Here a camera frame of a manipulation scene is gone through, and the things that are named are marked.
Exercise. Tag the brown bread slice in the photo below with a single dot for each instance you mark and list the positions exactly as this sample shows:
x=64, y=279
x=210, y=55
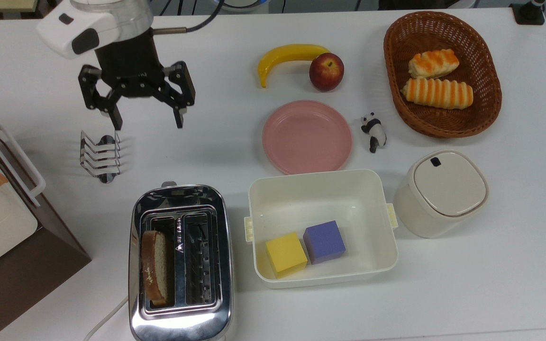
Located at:
x=155, y=267

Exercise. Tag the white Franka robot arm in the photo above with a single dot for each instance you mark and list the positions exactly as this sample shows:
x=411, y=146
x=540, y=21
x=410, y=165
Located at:
x=97, y=21

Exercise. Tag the chrome two-slot toaster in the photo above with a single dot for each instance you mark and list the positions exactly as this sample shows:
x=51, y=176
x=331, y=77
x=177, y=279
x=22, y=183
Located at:
x=180, y=265

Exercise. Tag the pink round plate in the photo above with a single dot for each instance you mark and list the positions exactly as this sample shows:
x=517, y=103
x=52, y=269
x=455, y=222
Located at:
x=307, y=136

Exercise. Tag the brown wicker basket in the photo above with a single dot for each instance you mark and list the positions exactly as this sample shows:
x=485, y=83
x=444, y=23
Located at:
x=396, y=85

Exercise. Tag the white plastic container box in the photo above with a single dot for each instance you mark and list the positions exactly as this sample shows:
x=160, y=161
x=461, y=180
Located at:
x=320, y=227

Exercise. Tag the short striped bread roll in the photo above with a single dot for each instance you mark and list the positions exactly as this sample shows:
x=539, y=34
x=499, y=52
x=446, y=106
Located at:
x=433, y=63

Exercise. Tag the white lidded trash bin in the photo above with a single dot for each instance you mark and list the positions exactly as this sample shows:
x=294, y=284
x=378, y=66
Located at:
x=441, y=192

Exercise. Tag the cream and brown cabinet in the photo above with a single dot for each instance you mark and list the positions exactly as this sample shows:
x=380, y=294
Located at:
x=3, y=237

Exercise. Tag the yellow foam cube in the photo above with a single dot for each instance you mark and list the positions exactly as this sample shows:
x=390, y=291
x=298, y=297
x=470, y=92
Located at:
x=286, y=254

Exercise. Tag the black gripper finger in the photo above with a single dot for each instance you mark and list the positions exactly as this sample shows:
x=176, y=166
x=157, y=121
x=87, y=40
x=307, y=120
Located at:
x=96, y=97
x=182, y=90

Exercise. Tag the yellow banana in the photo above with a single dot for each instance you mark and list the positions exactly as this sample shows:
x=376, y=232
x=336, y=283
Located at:
x=282, y=54

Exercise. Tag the black camera stand base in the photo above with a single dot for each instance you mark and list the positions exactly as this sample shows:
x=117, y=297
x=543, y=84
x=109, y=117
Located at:
x=528, y=12

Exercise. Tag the purple foam cube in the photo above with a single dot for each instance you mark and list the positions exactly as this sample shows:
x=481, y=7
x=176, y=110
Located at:
x=324, y=241

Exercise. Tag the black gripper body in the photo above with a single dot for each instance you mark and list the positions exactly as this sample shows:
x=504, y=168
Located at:
x=128, y=59

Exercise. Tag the red apple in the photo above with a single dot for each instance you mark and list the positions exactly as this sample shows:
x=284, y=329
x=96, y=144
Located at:
x=326, y=72

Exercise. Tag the small panda figurine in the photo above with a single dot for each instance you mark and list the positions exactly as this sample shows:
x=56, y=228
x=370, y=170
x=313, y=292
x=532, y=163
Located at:
x=374, y=132

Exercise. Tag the long striped bread roll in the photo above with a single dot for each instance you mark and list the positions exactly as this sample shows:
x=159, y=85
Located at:
x=438, y=93

